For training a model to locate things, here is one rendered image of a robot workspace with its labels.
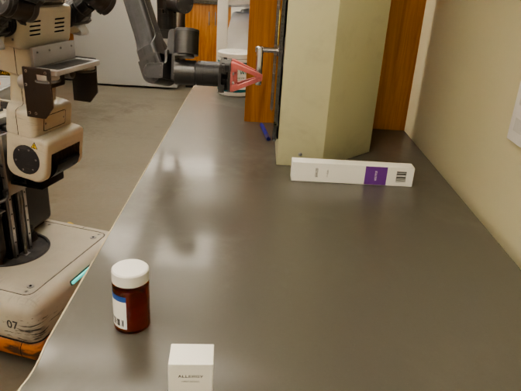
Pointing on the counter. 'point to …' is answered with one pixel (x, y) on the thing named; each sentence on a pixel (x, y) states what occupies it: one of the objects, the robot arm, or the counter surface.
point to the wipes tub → (237, 70)
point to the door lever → (262, 56)
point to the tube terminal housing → (330, 77)
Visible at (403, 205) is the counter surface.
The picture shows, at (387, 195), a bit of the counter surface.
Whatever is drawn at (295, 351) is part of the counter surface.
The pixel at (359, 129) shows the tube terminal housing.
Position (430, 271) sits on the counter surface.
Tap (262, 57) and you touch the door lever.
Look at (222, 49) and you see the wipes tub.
